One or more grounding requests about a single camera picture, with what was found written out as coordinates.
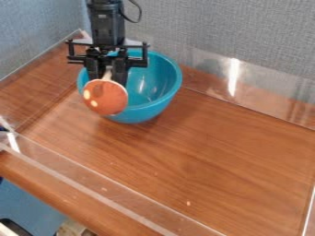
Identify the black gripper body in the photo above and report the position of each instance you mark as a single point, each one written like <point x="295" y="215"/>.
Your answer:
<point x="135" y="50"/>

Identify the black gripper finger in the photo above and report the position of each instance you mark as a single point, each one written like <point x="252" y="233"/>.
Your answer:
<point x="120" y="71"/>
<point x="92" y="68"/>

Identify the brown toy mushroom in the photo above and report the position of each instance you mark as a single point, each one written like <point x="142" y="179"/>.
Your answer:
<point x="106" y="97"/>

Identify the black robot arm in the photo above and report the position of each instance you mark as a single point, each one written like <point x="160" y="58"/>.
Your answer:
<point x="107" y="19"/>

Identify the blue plastic bowl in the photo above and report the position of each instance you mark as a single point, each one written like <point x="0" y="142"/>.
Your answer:
<point x="152" y="86"/>

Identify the clear acrylic front barrier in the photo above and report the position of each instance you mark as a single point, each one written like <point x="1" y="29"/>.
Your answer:
<point x="43" y="167"/>

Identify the clear acrylic barrier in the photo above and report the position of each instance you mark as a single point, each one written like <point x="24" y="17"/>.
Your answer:
<point x="262" y="89"/>
<point x="43" y="167"/>

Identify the clear acrylic back barrier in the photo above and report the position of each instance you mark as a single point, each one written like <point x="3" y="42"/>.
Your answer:
<point x="262" y="89"/>

